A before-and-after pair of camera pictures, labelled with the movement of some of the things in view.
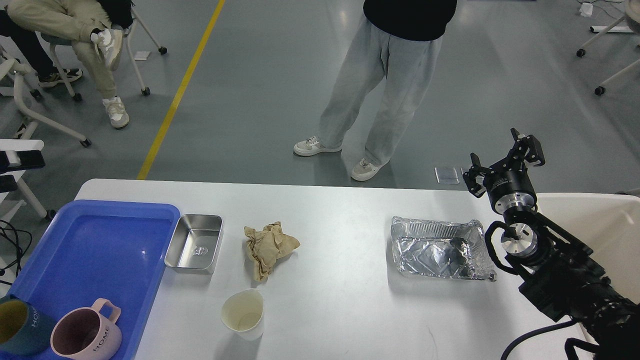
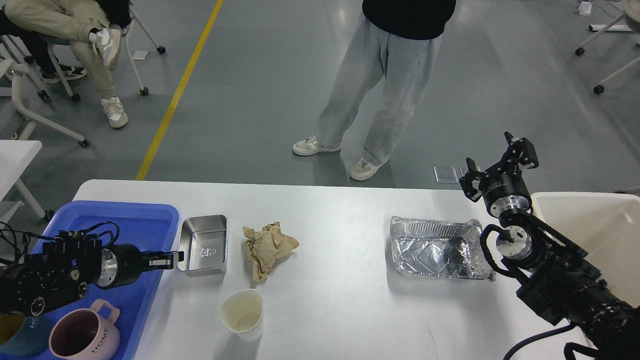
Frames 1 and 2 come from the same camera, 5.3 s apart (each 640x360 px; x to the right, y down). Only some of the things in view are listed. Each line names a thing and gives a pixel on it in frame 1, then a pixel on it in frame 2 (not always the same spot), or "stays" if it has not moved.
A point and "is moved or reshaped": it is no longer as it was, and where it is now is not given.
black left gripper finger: (28, 159) to (157, 260)
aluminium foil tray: (446, 249) stays
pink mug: (83, 333) stays
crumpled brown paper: (265, 245) stays
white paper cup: (243, 312) stays
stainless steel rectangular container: (194, 243) is moved or reshaped
